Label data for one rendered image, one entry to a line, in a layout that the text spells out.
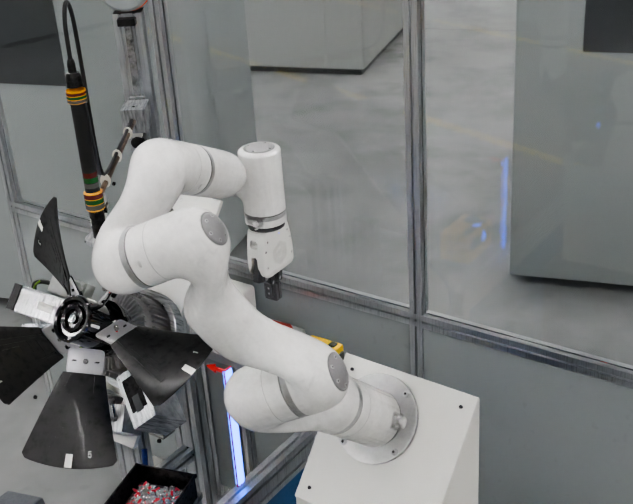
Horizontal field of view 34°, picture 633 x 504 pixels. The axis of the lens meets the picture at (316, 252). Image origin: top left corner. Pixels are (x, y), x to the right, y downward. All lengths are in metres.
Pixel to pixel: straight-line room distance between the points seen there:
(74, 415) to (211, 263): 1.08
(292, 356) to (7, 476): 2.55
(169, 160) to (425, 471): 0.85
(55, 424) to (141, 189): 1.05
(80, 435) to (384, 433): 0.82
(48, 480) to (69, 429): 1.55
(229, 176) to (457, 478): 0.77
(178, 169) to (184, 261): 0.18
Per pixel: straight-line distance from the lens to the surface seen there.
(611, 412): 2.76
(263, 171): 1.98
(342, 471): 2.20
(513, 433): 2.93
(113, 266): 1.62
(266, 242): 2.03
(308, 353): 1.78
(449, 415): 2.11
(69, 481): 4.08
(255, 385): 1.83
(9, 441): 4.38
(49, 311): 2.87
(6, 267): 5.24
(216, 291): 1.62
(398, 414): 2.12
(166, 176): 1.66
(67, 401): 2.58
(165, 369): 2.42
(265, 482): 2.57
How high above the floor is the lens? 2.45
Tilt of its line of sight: 26 degrees down
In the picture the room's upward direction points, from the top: 4 degrees counter-clockwise
